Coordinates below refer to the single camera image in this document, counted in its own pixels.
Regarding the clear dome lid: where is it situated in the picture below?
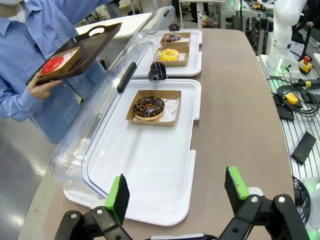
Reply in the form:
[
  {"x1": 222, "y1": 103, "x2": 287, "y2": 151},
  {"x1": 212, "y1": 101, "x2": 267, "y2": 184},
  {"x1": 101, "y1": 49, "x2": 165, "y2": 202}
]
[
  {"x1": 124, "y1": 5, "x2": 180, "y2": 63},
  {"x1": 49, "y1": 41, "x2": 167, "y2": 200}
]

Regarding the black looped cable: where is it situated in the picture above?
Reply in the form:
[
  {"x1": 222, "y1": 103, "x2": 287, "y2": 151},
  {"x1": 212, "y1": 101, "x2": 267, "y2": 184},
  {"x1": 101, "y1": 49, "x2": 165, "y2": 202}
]
[{"x1": 291, "y1": 174, "x2": 312, "y2": 227}]

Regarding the chocolate donut with nuts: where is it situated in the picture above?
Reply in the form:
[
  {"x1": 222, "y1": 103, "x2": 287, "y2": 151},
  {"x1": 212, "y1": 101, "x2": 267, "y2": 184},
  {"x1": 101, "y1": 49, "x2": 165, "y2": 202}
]
[{"x1": 132, "y1": 95, "x2": 166, "y2": 122}]

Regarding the yellow sprinkled donut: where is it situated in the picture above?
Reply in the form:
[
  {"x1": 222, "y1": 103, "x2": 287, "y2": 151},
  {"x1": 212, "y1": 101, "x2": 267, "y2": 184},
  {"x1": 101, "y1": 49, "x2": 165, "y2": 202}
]
[
  {"x1": 158, "y1": 48, "x2": 180, "y2": 63},
  {"x1": 156, "y1": 46, "x2": 191, "y2": 67}
]

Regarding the person's right hand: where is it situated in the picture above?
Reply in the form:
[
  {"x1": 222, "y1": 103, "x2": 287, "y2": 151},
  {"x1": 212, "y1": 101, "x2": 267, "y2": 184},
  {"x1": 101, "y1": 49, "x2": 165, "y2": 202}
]
[{"x1": 26, "y1": 74, "x2": 63, "y2": 101}]

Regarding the yellow emergency stop box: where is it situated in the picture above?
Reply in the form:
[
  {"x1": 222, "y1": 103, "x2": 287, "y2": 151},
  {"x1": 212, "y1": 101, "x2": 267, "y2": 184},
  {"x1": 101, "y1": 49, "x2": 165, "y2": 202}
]
[{"x1": 297, "y1": 56, "x2": 314, "y2": 75}]

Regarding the white display tray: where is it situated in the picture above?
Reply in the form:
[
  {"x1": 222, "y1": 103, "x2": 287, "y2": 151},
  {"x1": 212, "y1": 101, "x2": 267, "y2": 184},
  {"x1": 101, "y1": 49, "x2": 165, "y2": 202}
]
[
  {"x1": 131, "y1": 29, "x2": 203, "y2": 78},
  {"x1": 63, "y1": 78, "x2": 202, "y2": 227}
]

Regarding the black serving tray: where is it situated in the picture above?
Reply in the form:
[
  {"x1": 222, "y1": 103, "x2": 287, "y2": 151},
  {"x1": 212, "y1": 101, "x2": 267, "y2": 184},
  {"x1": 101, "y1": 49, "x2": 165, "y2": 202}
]
[{"x1": 25, "y1": 22, "x2": 123, "y2": 87}]

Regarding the aluminium profile robot base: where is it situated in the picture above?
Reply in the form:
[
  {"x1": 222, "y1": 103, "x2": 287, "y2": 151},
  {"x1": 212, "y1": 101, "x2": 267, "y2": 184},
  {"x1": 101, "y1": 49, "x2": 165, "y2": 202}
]
[{"x1": 256, "y1": 54, "x2": 320, "y2": 181}]

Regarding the red glazed donut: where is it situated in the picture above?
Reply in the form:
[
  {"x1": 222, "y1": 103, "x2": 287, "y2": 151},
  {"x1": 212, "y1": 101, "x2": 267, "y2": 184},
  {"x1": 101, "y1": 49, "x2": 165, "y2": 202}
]
[
  {"x1": 41, "y1": 56, "x2": 65, "y2": 76},
  {"x1": 41, "y1": 46, "x2": 82, "y2": 77}
]

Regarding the yellow foot switch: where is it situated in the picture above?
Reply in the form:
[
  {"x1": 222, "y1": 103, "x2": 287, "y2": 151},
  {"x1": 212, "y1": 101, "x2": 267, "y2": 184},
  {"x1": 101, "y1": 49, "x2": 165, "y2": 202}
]
[{"x1": 284, "y1": 92, "x2": 300, "y2": 106}]

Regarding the black flat block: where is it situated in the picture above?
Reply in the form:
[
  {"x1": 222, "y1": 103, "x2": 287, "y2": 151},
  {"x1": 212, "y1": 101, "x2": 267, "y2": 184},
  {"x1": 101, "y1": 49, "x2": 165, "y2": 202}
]
[{"x1": 272, "y1": 94, "x2": 295, "y2": 122}]

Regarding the person's right forearm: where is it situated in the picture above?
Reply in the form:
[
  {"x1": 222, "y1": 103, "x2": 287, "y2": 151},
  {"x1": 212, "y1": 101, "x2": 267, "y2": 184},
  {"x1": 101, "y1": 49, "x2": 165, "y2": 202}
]
[{"x1": 0, "y1": 86, "x2": 35, "y2": 123}]

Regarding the black cable bundle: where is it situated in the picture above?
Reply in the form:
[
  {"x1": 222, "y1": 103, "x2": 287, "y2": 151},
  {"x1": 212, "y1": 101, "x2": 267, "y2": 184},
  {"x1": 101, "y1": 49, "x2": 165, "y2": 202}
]
[{"x1": 266, "y1": 67, "x2": 320, "y2": 117}]

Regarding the person in blue shirt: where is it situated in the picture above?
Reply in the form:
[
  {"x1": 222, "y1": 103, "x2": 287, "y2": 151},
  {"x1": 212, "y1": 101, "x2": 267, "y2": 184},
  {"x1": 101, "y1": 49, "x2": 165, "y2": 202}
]
[{"x1": 0, "y1": 0, "x2": 118, "y2": 146}]

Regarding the yellow black cable plug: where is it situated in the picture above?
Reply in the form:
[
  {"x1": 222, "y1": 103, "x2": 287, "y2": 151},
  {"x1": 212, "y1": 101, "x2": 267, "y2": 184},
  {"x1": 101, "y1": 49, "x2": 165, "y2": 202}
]
[{"x1": 292, "y1": 78, "x2": 320, "y2": 89}]

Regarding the black flat box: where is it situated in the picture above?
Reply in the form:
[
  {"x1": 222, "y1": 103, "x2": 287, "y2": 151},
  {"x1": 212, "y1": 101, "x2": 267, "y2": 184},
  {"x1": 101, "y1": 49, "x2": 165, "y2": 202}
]
[{"x1": 290, "y1": 131, "x2": 318, "y2": 166}]

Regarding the dark donut with colourful sprinkles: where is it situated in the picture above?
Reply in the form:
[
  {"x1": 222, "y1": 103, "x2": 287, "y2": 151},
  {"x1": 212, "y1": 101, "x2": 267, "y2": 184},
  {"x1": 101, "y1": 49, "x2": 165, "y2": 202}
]
[{"x1": 163, "y1": 33, "x2": 183, "y2": 43}]

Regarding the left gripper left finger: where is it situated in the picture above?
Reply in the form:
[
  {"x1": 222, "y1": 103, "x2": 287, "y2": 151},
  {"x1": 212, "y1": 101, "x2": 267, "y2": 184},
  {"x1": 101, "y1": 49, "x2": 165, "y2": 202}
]
[{"x1": 53, "y1": 173, "x2": 133, "y2": 240}]

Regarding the dark sprinkled donut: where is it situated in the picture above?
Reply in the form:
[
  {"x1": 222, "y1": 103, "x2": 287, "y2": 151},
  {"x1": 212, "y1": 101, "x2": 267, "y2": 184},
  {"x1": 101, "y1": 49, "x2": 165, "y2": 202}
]
[{"x1": 159, "y1": 32, "x2": 192, "y2": 48}]

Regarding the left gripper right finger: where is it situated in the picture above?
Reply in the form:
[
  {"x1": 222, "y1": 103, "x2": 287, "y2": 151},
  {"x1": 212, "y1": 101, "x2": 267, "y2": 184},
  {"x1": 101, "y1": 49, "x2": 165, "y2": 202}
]
[{"x1": 217, "y1": 166, "x2": 311, "y2": 240}]

